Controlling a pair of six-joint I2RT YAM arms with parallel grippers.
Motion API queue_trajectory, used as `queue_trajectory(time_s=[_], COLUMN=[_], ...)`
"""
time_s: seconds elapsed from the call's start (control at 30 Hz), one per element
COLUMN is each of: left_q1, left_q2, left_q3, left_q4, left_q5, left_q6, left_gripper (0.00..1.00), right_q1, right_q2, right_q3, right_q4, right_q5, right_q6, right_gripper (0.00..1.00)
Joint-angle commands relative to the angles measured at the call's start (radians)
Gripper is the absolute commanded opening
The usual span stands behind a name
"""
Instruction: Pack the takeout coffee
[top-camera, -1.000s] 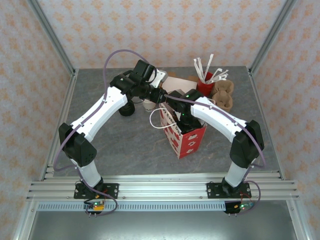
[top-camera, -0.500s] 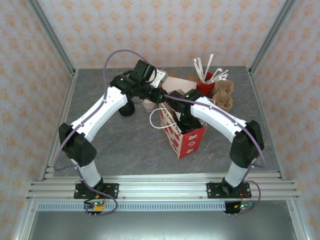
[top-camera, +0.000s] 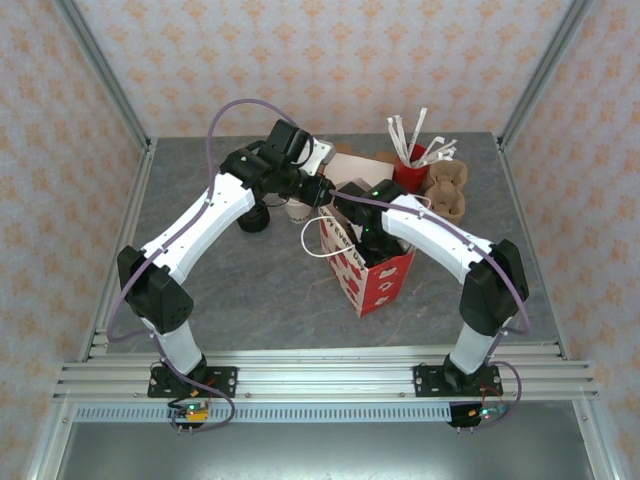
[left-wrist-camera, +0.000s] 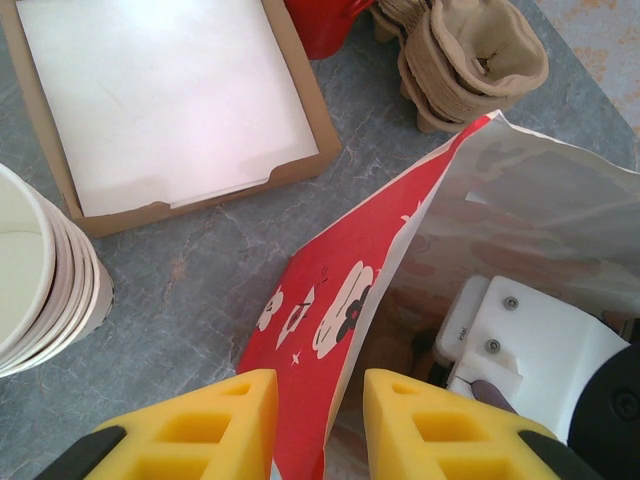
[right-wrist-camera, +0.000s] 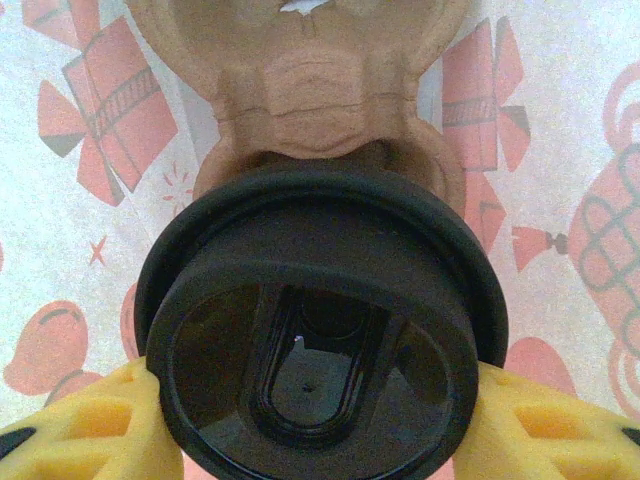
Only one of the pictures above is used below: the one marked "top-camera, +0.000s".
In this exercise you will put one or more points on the red white paper gift bag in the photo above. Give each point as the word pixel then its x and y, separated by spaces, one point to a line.
pixel 385 285

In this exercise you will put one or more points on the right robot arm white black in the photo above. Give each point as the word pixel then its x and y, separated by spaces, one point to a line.
pixel 440 235

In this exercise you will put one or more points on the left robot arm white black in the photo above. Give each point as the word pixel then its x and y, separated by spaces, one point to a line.
pixel 200 225

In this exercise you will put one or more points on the stack of white paper cups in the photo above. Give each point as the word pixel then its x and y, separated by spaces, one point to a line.
pixel 297 215

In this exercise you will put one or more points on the stack of black cup lids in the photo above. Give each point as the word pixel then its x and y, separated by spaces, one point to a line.
pixel 255 222

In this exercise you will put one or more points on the red straw holder cup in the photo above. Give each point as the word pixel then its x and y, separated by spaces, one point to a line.
pixel 407 175

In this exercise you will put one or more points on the brown cardboard napkin tray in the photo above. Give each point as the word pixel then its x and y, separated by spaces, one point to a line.
pixel 385 157

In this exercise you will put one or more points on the stack of brown pulp carriers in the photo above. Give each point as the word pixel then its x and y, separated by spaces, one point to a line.
pixel 445 200

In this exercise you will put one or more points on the white paper-wrapped straw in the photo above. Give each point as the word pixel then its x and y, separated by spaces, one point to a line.
pixel 434 145
pixel 446 147
pixel 395 132
pixel 419 131
pixel 401 130

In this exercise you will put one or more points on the small green circuit board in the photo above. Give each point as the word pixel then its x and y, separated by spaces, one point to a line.
pixel 192 412
pixel 487 412

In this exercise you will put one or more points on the grey sheet metal panel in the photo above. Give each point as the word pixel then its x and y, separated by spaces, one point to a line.
pixel 325 455

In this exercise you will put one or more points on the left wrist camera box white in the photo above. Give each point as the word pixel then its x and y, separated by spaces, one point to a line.
pixel 317 155

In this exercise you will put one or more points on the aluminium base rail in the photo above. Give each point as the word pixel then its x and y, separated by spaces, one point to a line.
pixel 325 380

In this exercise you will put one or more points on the aluminium frame post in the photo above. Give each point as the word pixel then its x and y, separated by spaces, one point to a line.
pixel 555 50
pixel 92 50

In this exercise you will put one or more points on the aluminium frame leg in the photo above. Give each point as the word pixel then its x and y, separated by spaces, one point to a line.
pixel 600 450
pixel 42 465

